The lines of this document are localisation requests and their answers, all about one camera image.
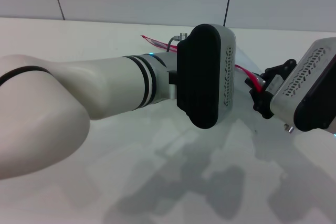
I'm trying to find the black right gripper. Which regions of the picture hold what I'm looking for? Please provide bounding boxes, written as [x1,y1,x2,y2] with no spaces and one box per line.
[244,58,298,120]

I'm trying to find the clear document bag red zip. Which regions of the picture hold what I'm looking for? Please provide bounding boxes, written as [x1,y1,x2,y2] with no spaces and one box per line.
[140,34,265,94]

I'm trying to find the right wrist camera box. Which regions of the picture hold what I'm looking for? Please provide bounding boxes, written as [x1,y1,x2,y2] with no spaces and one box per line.
[269,37,336,133]

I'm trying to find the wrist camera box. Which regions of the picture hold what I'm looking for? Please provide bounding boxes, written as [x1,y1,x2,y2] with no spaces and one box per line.
[269,37,336,133]
[175,23,237,130]

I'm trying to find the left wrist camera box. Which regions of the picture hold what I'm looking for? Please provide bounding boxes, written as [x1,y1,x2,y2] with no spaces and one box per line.
[175,23,237,130]

